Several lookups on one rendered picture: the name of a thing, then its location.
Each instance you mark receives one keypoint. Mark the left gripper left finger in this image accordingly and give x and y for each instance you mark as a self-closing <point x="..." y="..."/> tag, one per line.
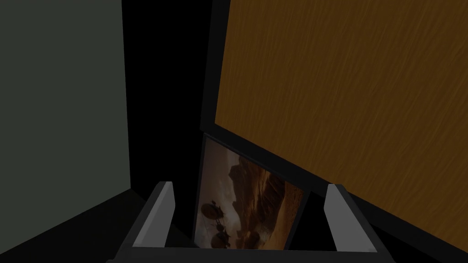
<point x="157" y="219"/>

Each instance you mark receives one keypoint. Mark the brown wooden door leaf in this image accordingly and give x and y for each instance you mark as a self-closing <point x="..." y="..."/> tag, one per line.
<point x="343" y="95"/>

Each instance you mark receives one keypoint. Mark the framed brown landscape picture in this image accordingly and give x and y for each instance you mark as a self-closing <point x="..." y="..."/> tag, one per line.
<point x="248" y="204"/>

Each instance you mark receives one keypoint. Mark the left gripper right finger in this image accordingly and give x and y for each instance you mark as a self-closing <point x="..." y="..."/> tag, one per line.
<point x="347" y="223"/>

